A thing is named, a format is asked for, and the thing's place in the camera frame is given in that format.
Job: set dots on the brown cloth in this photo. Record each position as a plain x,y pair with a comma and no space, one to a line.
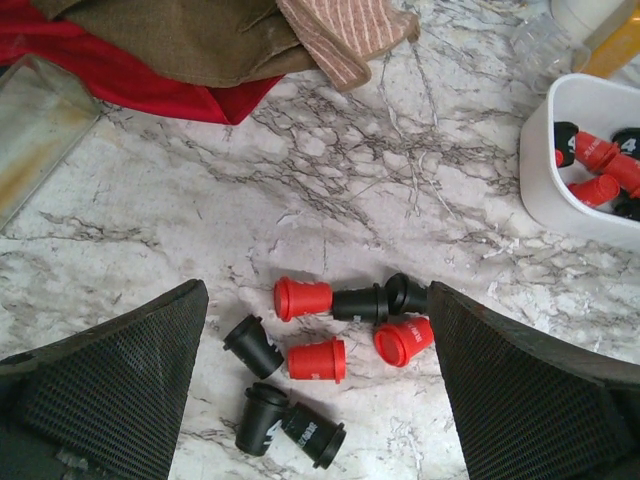
219,44

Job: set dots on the red cloth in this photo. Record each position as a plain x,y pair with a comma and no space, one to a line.
115,76

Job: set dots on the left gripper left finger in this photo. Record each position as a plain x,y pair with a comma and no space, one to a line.
114,394

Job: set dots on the red coffee capsule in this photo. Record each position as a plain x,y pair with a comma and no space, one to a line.
294,299
319,361
626,171
397,344
596,191
593,152

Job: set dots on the pink striped cloth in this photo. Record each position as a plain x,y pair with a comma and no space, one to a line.
343,36

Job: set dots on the glass tray edge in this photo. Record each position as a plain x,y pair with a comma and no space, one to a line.
45,112

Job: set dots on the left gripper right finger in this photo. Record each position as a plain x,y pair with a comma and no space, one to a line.
527,405

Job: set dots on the orange spice bottle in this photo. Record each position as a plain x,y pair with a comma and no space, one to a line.
614,39

